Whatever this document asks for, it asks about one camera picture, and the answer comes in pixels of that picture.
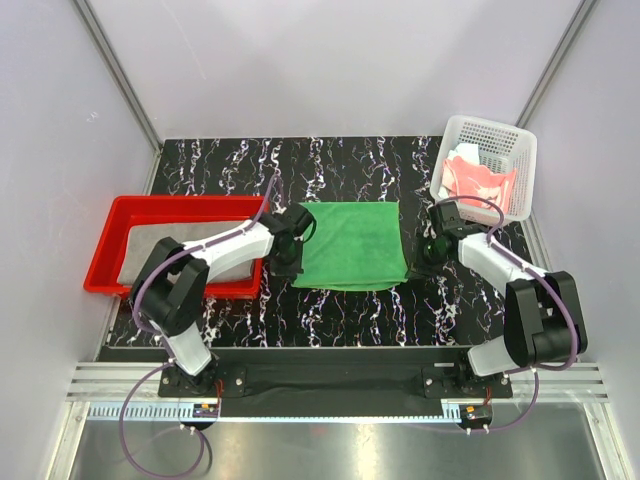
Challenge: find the aluminium frame post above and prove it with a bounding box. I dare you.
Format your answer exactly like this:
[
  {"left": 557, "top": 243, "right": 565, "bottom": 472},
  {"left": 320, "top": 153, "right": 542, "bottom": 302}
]
[
  {"left": 69, "top": 0, "right": 164, "bottom": 156},
  {"left": 516, "top": 0, "right": 600, "bottom": 129}
]

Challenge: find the white towel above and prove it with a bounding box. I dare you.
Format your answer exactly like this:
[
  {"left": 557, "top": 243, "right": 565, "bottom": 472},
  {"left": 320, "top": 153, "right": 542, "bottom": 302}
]
[{"left": 447, "top": 142, "right": 480, "bottom": 165}]

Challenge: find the pink towel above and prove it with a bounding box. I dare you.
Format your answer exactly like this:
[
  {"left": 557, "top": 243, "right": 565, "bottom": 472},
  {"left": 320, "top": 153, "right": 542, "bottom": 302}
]
[{"left": 441, "top": 156, "right": 517, "bottom": 213}]

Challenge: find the left aluminium frame post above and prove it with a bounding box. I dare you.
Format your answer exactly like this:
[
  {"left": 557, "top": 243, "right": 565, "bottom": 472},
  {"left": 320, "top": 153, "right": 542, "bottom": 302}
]
[{"left": 69, "top": 0, "right": 164, "bottom": 156}]

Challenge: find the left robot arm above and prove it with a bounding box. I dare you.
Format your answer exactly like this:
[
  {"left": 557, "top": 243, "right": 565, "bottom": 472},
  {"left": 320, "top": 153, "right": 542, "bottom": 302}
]
[{"left": 130, "top": 204, "right": 317, "bottom": 396}]

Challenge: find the right aluminium frame post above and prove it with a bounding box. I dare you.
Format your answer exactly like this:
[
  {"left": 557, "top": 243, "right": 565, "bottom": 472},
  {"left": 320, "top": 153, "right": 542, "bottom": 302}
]
[{"left": 516, "top": 0, "right": 600, "bottom": 129}]

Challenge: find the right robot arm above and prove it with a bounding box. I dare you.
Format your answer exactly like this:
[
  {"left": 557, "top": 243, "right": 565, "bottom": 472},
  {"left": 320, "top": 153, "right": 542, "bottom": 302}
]
[{"left": 411, "top": 201, "right": 588, "bottom": 397}]

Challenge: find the red plastic tray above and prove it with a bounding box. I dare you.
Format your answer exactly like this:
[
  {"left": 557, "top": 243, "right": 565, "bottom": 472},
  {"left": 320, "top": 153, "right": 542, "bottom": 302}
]
[{"left": 84, "top": 195, "right": 262, "bottom": 299}]

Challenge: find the white plastic basket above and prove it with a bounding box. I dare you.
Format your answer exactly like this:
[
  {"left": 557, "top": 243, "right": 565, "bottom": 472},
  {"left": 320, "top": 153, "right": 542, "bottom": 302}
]
[{"left": 430, "top": 115, "right": 537, "bottom": 225}]

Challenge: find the green towel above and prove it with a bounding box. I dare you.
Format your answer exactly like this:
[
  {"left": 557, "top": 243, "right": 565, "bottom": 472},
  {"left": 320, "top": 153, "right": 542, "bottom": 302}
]
[{"left": 293, "top": 202, "right": 408, "bottom": 292}]

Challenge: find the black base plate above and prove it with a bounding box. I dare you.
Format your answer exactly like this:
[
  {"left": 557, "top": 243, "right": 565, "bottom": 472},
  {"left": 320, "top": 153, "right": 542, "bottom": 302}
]
[{"left": 159, "top": 346, "right": 513, "bottom": 421}]

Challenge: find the grey towel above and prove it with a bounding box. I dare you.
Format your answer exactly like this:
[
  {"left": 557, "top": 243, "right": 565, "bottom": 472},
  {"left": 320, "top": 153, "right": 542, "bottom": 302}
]
[{"left": 117, "top": 220, "right": 273, "bottom": 286}]

